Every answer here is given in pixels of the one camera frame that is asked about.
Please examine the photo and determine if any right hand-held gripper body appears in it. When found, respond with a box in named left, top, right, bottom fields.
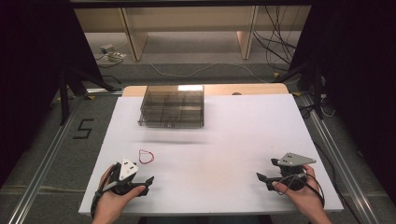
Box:
left=270, top=152, right=318, bottom=192

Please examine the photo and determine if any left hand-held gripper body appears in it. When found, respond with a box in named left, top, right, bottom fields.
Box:
left=108, top=157, right=140, bottom=197

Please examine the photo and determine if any person's right hand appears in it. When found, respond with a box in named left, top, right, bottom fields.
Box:
left=271, top=163, right=325, bottom=217

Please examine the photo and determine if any person's left hand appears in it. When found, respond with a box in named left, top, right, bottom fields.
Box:
left=96, top=164, right=147, bottom=219

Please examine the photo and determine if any red rubber band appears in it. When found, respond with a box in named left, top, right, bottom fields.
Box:
left=138, top=148, right=156, bottom=165

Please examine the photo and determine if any transparent plastic drawer organizer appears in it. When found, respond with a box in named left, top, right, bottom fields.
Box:
left=137, top=85, right=205, bottom=130

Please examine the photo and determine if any short aluminium bar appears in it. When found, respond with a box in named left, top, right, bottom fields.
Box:
left=85, top=87, right=124, bottom=95

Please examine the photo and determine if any black tripod stand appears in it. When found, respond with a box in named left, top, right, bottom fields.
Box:
left=274, top=57, right=328, bottom=121
left=49, top=63, right=119, bottom=126

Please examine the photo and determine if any dark curtain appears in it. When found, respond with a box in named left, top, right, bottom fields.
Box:
left=0, top=0, right=104, bottom=188
left=288, top=0, right=396, bottom=200

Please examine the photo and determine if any white power strip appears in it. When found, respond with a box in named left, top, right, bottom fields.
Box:
left=99, top=44, right=128, bottom=63

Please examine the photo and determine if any right hand-held gripper cable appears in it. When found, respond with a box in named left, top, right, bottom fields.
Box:
left=276, top=173, right=327, bottom=209

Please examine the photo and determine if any hand-held gripper cable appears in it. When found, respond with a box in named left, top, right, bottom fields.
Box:
left=90, top=164, right=120, bottom=219
left=276, top=173, right=327, bottom=209

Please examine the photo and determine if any left hand-held gripper cable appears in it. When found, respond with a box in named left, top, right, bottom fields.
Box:
left=90, top=164, right=120, bottom=219

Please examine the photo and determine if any aluminium floor rail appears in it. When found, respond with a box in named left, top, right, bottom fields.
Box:
left=7, top=96, right=82, bottom=224
left=298, top=92, right=381, bottom=224

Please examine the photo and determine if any white floor cable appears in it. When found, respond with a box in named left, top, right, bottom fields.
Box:
left=148, top=62, right=270, bottom=84

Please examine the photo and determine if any bundle of black cables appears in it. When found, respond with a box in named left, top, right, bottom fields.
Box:
left=252, top=6, right=301, bottom=68

